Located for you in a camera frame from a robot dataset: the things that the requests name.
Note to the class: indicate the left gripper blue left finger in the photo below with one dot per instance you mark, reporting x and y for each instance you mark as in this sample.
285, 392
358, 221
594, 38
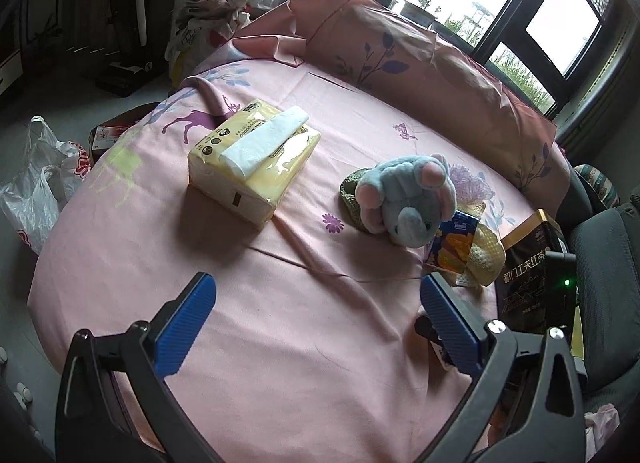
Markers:
114, 404

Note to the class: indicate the small potted plant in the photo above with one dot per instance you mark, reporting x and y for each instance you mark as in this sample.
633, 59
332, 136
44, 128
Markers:
417, 12

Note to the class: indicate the pink patterned bed sheet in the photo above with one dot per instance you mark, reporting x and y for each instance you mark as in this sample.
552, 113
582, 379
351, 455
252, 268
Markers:
310, 353

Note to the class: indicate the dark grey sofa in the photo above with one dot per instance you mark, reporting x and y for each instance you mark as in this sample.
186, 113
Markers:
606, 244

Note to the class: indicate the pile of clothes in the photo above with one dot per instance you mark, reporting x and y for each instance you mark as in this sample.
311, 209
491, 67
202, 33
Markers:
199, 27

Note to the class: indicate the long pink floral pillow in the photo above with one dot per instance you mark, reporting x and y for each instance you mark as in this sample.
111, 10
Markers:
420, 74

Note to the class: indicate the yellow terry towel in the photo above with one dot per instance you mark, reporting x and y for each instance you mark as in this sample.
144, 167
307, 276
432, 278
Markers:
486, 259

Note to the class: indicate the large yellow tissue pack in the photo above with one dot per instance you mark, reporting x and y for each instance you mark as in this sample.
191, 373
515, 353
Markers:
247, 163

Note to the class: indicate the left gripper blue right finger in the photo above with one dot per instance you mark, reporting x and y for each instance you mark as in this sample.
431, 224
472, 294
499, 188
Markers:
524, 403

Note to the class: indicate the blue elephant plush toy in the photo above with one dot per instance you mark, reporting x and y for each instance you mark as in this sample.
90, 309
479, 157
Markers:
407, 198

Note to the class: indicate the white plastic bag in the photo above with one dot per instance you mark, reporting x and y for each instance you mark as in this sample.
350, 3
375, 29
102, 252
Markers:
51, 173

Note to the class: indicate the striped cushion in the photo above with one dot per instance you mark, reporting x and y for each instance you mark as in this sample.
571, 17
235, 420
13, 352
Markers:
600, 185

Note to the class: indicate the green knitted cloth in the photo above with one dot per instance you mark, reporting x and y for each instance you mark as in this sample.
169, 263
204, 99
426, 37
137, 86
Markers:
350, 206

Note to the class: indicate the blue pocket tissue pack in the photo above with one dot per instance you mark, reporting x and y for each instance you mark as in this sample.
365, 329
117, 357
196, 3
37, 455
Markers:
451, 247

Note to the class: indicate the red white cardboard box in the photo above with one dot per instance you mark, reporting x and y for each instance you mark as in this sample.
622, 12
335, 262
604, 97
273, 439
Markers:
105, 135

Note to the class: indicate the black tea box lid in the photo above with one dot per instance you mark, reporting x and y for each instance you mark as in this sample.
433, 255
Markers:
537, 286

